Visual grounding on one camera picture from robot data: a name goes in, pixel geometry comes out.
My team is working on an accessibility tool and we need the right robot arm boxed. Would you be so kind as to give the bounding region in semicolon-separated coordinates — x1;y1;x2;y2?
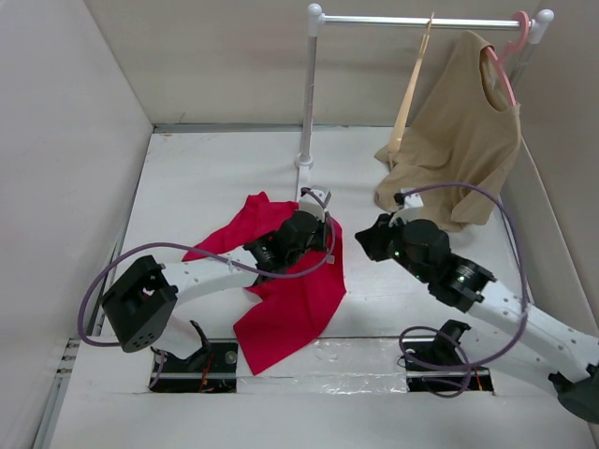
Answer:
358;214;598;424

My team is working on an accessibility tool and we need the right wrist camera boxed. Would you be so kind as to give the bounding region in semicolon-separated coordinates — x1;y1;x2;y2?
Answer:
394;192;424;222

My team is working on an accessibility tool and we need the pink plastic hanger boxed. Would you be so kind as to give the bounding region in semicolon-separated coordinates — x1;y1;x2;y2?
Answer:
484;11;533;109

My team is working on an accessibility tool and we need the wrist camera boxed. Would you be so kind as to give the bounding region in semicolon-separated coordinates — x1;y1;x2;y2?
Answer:
298;186;331;223
394;192;424;222

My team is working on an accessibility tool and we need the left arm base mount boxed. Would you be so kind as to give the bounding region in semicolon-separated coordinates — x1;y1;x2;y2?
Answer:
148;320;239;394

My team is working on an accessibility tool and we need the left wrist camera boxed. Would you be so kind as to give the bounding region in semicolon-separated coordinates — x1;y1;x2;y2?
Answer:
298;186;331;223

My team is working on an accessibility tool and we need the beige t shirt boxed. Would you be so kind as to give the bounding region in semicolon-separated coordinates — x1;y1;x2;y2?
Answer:
374;31;521;232

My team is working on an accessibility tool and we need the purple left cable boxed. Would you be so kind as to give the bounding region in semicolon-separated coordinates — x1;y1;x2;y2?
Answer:
77;186;337;389

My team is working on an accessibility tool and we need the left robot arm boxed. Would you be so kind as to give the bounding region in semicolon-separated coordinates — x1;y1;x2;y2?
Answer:
101;210;345;371

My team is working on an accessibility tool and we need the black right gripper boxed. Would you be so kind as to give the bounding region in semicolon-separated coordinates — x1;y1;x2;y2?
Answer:
356;210;431;282

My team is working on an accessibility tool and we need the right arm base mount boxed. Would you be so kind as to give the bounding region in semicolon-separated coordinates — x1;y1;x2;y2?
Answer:
397;320;494;398

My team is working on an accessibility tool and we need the red t shirt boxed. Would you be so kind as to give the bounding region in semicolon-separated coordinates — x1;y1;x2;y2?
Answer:
196;192;346;375

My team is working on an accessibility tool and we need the beige plastic hanger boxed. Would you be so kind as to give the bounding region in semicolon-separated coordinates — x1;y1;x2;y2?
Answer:
387;13;434;153

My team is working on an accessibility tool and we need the white clothes rack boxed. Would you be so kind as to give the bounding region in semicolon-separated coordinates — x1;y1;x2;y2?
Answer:
296;3;555;197

